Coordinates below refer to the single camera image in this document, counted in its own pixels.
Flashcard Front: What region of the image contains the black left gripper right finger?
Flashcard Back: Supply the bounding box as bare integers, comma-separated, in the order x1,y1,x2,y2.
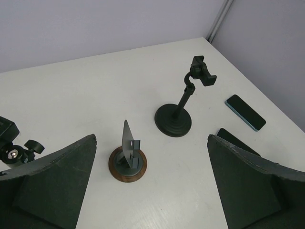
207,135,305,229

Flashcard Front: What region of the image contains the aluminium frame post right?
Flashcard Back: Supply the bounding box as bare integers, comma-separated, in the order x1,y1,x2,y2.
206,0,235,44

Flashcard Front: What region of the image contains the black clamp phone stand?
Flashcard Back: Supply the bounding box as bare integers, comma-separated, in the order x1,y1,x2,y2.
154,55,217,137
0,116,45,168

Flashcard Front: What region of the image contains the grey stand with wooden base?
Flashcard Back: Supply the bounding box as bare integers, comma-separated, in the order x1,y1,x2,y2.
108,120,148,183

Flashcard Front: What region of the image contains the blue-edged black phone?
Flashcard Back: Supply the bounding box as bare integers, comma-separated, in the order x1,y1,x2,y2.
225,94,266,132

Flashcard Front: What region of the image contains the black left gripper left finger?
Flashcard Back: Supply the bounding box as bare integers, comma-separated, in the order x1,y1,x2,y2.
0,134,97,229

